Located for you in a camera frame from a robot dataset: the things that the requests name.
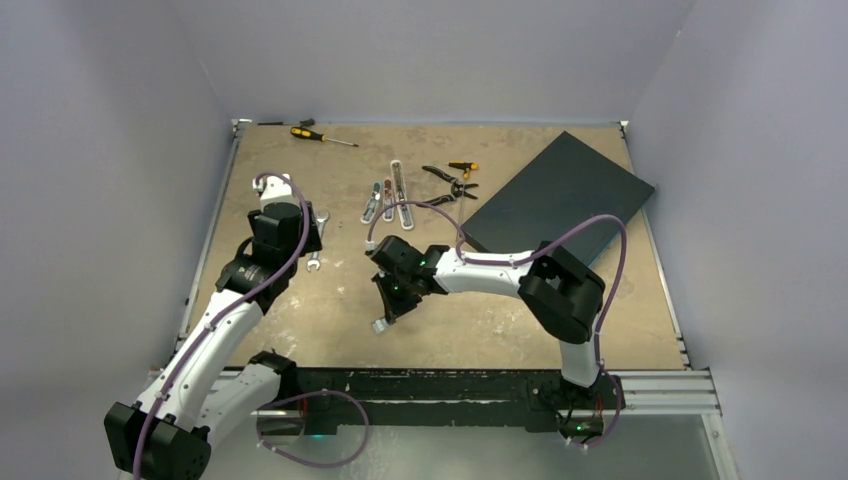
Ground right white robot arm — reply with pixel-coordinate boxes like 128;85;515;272
365;235;605;407

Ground silver open-end wrench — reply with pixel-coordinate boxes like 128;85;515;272
306;212;331;273

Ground silver staple strip block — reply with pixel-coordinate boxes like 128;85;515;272
372;318;390;334

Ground black handled pliers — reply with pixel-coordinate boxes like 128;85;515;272
415;165;480;209

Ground red silver stapler insert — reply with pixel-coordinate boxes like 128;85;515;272
382;178;395;222

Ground aluminium frame rail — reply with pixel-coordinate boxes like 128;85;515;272
556;369;721;419

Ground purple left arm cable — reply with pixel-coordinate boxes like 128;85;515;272
131;172;313;480

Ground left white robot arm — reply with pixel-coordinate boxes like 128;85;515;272
104;202;322;479

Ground small yellow black screwdriver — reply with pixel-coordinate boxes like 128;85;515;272
447;162;478;180

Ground silver stapler magazine tray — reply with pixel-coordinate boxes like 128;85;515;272
360;182;383;224

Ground black flat box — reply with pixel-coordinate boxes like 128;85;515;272
462;133;655;253

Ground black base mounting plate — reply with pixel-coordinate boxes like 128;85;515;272
276;367;624;437

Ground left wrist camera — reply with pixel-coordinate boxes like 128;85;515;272
252;174;298;210

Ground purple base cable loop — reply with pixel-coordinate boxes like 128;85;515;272
255;390;369;470

